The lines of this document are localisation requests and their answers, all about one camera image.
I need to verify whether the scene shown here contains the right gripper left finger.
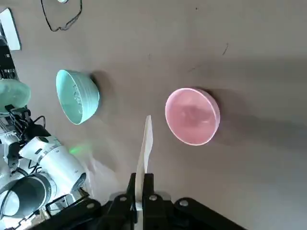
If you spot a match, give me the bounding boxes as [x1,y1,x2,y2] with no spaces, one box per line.
[31,172,137,230]

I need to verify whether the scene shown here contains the large green bowl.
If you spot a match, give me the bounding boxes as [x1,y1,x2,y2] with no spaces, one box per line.
[56,69,100,125]

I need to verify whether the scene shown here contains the pink bowl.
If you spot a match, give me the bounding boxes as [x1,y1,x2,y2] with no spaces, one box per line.
[165,87,221,146]

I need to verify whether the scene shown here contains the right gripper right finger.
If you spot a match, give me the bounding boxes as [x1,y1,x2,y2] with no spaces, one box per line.
[143,172,245,230]

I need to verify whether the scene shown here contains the clear plastic crystals pile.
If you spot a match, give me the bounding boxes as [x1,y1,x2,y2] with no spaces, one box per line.
[71,83,85,115]

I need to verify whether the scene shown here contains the black lamp cable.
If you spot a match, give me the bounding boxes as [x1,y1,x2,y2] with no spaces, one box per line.
[40,0,83,32]

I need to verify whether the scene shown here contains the small green bowl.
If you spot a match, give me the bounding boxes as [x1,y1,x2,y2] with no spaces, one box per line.
[0,79,31,113]

